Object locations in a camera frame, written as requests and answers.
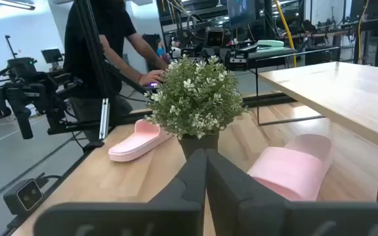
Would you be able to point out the small background monitor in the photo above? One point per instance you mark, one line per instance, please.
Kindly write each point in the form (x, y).
(52, 55)

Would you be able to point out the wooden shelf black metal frame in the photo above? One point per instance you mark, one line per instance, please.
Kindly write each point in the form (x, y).
(340, 91)

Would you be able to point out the green potted artificial plant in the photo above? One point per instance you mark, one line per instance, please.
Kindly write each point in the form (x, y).
(195, 98)

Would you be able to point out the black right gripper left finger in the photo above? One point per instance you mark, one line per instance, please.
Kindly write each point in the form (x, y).
(176, 213)

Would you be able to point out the background black robot arm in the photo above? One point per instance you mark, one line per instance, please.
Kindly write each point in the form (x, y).
(44, 95)

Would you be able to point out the computer monitor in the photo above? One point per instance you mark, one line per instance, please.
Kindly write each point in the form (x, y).
(241, 13)

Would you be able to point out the black table-level camera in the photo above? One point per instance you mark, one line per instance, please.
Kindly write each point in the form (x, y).
(28, 196)

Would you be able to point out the person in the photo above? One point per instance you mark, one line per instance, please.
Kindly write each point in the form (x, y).
(120, 19)

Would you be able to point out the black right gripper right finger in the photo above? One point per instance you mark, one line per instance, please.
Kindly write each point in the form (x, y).
(248, 209)

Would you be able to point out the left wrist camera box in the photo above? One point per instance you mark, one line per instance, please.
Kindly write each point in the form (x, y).
(214, 37)

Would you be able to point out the dark grey desk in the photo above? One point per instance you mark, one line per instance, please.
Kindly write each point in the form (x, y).
(274, 58)

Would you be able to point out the pink slide sandal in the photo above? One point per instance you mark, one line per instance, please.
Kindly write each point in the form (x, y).
(287, 173)
(133, 147)

